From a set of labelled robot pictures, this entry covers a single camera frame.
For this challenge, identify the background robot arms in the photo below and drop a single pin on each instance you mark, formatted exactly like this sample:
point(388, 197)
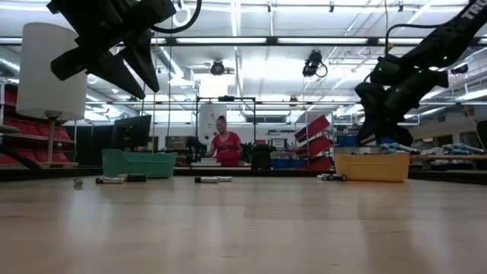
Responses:
point(196, 149)

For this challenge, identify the white lamp with wooden base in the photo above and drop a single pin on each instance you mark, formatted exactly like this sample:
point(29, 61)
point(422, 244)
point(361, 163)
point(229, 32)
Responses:
point(53, 68)

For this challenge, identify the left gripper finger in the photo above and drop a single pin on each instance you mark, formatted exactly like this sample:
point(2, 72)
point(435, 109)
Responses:
point(146, 62)
point(114, 74)

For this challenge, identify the black overhead camera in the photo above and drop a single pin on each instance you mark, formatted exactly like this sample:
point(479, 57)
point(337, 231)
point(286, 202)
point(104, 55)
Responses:
point(217, 67)

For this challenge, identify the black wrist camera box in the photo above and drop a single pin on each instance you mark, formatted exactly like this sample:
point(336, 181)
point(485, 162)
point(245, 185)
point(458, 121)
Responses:
point(152, 13)
point(390, 70)

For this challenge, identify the black ceiling fixture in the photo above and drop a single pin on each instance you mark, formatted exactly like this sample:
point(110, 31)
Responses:
point(459, 69)

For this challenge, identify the person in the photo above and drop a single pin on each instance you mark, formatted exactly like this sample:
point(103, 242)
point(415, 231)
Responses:
point(226, 148)

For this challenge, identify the white background panel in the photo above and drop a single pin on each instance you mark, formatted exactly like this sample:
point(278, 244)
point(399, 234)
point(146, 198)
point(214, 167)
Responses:
point(209, 118)

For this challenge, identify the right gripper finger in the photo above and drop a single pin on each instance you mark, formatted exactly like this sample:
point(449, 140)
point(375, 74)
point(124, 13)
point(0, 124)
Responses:
point(367, 133)

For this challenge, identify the red storage bin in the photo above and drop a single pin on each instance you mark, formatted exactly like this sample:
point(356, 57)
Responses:
point(61, 134)
point(9, 94)
point(23, 127)
point(49, 157)

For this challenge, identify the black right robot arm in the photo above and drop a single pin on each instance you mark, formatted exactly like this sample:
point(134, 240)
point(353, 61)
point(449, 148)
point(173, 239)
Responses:
point(456, 34)

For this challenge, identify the tilted red shelf bin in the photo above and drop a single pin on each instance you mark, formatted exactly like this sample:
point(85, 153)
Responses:
point(319, 163)
point(312, 127)
point(315, 145)

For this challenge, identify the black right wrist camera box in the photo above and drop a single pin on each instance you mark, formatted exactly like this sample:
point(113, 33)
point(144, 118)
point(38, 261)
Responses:
point(390, 70)

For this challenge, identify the teal plastic bin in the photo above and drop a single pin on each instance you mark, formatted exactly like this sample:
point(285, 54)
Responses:
point(137, 165)

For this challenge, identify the silver black Energizer battery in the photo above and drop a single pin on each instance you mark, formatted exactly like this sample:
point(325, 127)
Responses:
point(206, 180)
point(78, 183)
point(110, 180)
point(324, 177)
point(225, 179)

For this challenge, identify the small framed sign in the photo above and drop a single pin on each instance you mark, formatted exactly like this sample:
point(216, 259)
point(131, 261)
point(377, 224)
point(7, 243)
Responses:
point(279, 144)

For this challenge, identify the blue storage bin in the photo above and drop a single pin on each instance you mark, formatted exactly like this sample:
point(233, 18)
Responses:
point(285, 164)

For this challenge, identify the yellow plastic bin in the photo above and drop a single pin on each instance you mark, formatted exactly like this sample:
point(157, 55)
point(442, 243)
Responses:
point(373, 167)

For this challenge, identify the blue grey tool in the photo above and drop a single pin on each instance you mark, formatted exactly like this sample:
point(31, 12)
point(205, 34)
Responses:
point(462, 147)
point(395, 147)

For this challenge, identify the black background monitor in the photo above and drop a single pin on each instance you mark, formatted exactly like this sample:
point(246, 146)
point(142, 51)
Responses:
point(131, 133)

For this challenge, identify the small background monitor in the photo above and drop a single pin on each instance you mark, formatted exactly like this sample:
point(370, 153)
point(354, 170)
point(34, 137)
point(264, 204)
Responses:
point(177, 143)

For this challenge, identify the yellow hanging hook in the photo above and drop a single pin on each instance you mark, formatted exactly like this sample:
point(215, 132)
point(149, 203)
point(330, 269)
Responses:
point(388, 47)

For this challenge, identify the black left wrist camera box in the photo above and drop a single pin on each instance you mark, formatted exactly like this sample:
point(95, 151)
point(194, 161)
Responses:
point(152, 13)

